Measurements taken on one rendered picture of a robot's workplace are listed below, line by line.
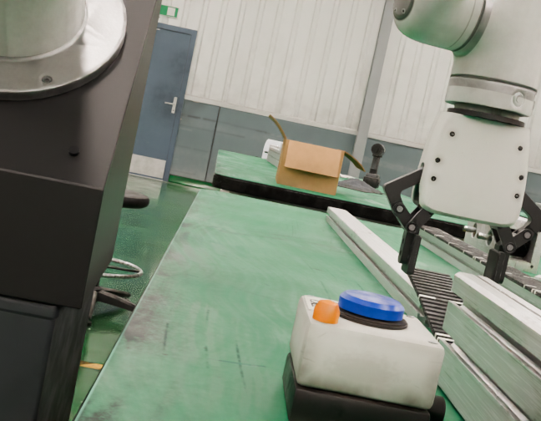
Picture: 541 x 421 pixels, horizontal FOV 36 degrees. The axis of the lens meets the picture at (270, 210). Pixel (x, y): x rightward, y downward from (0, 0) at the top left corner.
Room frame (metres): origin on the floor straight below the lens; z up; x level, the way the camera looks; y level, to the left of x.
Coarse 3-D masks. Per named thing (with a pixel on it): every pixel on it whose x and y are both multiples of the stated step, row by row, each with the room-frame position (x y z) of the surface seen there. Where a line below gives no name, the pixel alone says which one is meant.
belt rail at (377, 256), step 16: (336, 208) 1.78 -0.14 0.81; (336, 224) 1.63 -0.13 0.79; (352, 224) 1.47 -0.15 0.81; (352, 240) 1.39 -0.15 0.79; (368, 240) 1.26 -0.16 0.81; (368, 256) 1.20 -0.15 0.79; (384, 256) 1.09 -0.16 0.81; (384, 272) 1.07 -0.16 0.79; (400, 272) 0.96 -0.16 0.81; (400, 288) 0.96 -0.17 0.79; (416, 304) 0.87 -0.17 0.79
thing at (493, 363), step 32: (480, 288) 0.56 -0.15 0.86; (448, 320) 0.61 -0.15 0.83; (480, 320) 0.57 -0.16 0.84; (512, 320) 0.48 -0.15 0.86; (448, 352) 0.59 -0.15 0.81; (480, 352) 0.53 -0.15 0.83; (512, 352) 0.48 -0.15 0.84; (448, 384) 0.57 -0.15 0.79; (480, 384) 0.51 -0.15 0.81; (512, 384) 0.46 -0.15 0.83; (480, 416) 0.50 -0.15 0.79; (512, 416) 0.45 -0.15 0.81
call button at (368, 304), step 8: (344, 296) 0.49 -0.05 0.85; (352, 296) 0.49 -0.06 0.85; (360, 296) 0.49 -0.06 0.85; (368, 296) 0.50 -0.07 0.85; (376, 296) 0.50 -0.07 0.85; (384, 296) 0.51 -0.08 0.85; (344, 304) 0.49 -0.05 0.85; (352, 304) 0.48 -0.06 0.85; (360, 304) 0.48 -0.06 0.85; (368, 304) 0.48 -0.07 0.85; (376, 304) 0.48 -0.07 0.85; (384, 304) 0.48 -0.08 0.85; (392, 304) 0.49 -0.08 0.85; (400, 304) 0.49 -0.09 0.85; (360, 312) 0.48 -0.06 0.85; (368, 312) 0.48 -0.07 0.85; (376, 312) 0.48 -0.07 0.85; (384, 312) 0.48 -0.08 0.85; (392, 312) 0.48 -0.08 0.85; (400, 312) 0.49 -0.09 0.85; (392, 320) 0.48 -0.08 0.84; (400, 320) 0.49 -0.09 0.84
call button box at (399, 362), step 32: (352, 320) 0.48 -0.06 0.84; (384, 320) 0.49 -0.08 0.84; (416, 320) 0.52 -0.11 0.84; (320, 352) 0.46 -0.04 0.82; (352, 352) 0.46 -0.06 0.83; (384, 352) 0.46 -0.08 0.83; (416, 352) 0.46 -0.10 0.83; (288, 384) 0.49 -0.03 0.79; (320, 384) 0.46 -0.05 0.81; (352, 384) 0.46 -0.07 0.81; (384, 384) 0.46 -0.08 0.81; (416, 384) 0.46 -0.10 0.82; (288, 416) 0.46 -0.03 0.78; (320, 416) 0.46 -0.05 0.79; (352, 416) 0.46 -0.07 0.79; (384, 416) 0.46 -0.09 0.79; (416, 416) 0.46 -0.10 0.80
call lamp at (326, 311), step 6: (324, 300) 0.47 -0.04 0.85; (330, 300) 0.47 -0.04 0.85; (318, 306) 0.46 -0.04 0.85; (324, 306) 0.46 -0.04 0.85; (330, 306) 0.46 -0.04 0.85; (336, 306) 0.46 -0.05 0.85; (318, 312) 0.46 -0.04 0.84; (324, 312) 0.46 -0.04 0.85; (330, 312) 0.46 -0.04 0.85; (336, 312) 0.46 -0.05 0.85; (318, 318) 0.46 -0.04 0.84; (324, 318) 0.46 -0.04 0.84; (330, 318) 0.46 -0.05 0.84; (336, 318) 0.46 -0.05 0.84
